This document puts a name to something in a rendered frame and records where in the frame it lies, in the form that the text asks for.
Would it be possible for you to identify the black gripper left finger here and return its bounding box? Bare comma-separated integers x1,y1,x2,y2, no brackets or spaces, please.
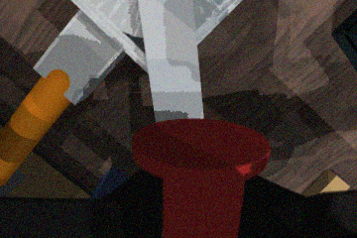
0,169,163,238

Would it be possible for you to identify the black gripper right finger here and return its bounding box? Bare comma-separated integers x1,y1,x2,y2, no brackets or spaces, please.
238,176,357,238

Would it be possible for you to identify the blue inverted u-shaped frame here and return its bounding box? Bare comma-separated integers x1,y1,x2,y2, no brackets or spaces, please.
91,166,128,198

